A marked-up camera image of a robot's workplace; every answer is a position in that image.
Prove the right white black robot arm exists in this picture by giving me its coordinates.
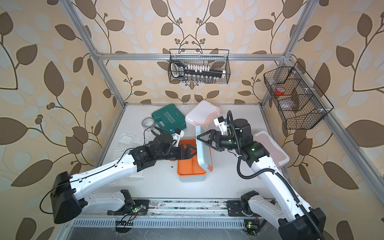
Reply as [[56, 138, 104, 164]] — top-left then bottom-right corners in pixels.
[[197, 118, 326, 240]]

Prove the red tape roll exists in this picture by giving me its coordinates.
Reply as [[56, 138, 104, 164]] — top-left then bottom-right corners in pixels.
[[275, 87, 286, 96]]

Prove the black socket set rail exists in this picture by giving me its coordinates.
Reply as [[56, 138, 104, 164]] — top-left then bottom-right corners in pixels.
[[170, 61, 227, 78]]

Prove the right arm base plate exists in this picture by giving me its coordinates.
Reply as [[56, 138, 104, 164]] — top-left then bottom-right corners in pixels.
[[226, 191, 259, 217]]

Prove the white box pink trim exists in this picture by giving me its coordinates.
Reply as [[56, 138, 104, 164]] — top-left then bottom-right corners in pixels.
[[185, 100, 220, 129]]

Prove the grey duct tape roll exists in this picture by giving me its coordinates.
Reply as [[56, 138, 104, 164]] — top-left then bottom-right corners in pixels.
[[141, 117, 157, 129]]

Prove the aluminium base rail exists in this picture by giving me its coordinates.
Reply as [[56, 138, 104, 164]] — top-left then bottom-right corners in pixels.
[[64, 197, 313, 219]]

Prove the pink first aid box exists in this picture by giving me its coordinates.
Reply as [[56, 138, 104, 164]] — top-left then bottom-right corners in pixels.
[[254, 131, 290, 169]]

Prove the black corrugated cable conduit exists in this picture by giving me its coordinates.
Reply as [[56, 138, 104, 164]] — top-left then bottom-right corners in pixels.
[[226, 110, 326, 240]]

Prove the green plastic tool case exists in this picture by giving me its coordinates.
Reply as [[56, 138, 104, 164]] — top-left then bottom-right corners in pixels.
[[152, 104, 187, 134]]

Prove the wire basket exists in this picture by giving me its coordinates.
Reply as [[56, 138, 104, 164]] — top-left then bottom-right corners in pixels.
[[264, 62, 334, 130], [168, 48, 231, 85]]

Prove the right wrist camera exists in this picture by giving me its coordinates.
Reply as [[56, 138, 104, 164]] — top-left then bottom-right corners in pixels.
[[214, 116, 228, 135]]

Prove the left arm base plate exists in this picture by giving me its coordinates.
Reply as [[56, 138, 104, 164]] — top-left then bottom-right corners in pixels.
[[107, 190, 150, 216]]

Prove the blue box orange trim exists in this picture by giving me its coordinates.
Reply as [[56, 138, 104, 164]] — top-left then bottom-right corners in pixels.
[[180, 139, 213, 183]]

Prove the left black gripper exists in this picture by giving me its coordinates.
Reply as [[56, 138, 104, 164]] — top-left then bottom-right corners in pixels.
[[154, 143, 200, 162]]

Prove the orange tray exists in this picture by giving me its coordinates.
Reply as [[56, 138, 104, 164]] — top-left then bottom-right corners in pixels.
[[177, 155, 207, 182]]

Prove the right wire basket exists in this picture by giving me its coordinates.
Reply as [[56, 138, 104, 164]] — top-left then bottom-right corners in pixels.
[[264, 62, 334, 130]]

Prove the back wire basket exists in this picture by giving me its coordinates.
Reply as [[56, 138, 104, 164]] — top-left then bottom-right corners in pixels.
[[168, 48, 231, 85]]

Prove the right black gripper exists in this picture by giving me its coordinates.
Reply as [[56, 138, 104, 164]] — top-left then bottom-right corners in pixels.
[[198, 129, 242, 151]]

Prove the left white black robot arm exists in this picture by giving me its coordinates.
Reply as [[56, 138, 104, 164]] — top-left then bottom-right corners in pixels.
[[47, 134, 197, 224]]

